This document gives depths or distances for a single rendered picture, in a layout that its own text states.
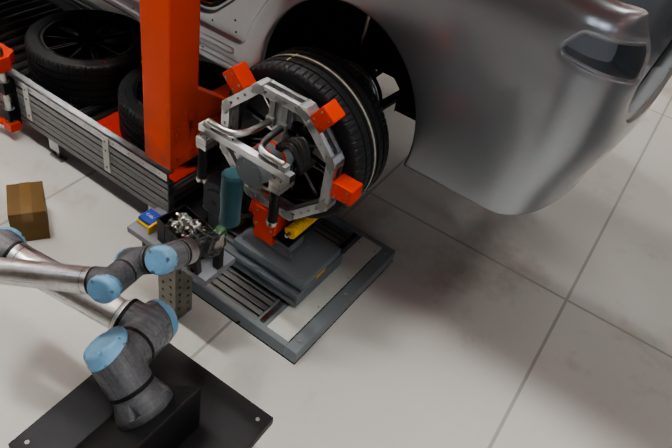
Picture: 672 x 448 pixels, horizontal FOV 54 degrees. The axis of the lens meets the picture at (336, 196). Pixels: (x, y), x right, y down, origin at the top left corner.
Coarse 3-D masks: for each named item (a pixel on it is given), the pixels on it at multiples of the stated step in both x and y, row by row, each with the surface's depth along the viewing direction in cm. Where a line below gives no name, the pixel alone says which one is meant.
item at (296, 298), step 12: (240, 228) 319; (228, 240) 309; (228, 252) 304; (240, 252) 307; (240, 264) 303; (252, 264) 302; (336, 264) 313; (252, 276) 302; (264, 276) 296; (276, 276) 299; (324, 276) 307; (276, 288) 295; (288, 288) 295; (312, 288) 301; (288, 300) 295; (300, 300) 295
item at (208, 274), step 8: (160, 208) 277; (136, 224) 268; (136, 232) 265; (144, 232) 265; (144, 240) 263; (152, 240) 263; (224, 256) 262; (232, 256) 263; (208, 264) 258; (224, 264) 259; (232, 264) 263; (208, 272) 255; (216, 272) 255; (200, 280) 253; (208, 280) 253
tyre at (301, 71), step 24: (312, 48) 253; (264, 72) 245; (288, 72) 238; (312, 72) 238; (336, 72) 242; (312, 96) 236; (336, 96) 235; (360, 96) 243; (360, 120) 239; (384, 120) 250; (360, 144) 239; (384, 144) 252; (360, 168) 242; (312, 216) 268
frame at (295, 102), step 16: (272, 80) 240; (240, 96) 246; (272, 96) 236; (288, 96) 234; (224, 112) 256; (304, 112) 230; (320, 144) 235; (336, 144) 237; (336, 160) 235; (336, 176) 243; (256, 192) 268; (288, 208) 264; (304, 208) 255; (320, 208) 250
